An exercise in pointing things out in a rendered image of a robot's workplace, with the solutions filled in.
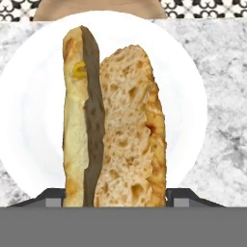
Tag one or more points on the tan wooden round object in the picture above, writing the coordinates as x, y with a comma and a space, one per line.
96, 9

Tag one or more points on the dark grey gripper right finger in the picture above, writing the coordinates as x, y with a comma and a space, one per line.
183, 197

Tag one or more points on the tan split bread bun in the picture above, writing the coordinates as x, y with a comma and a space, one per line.
122, 128

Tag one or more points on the white round plate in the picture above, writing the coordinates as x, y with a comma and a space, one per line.
29, 112

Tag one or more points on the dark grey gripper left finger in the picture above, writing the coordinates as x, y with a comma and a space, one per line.
51, 197

